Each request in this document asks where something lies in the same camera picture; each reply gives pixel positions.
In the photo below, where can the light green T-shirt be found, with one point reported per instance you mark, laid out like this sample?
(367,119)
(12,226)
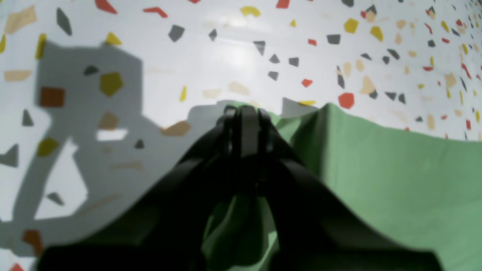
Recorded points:
(422,191)

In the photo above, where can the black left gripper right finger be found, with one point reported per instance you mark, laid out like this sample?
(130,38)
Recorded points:
(316,230)

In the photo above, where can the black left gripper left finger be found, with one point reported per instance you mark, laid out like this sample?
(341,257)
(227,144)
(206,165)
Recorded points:
(163,230)

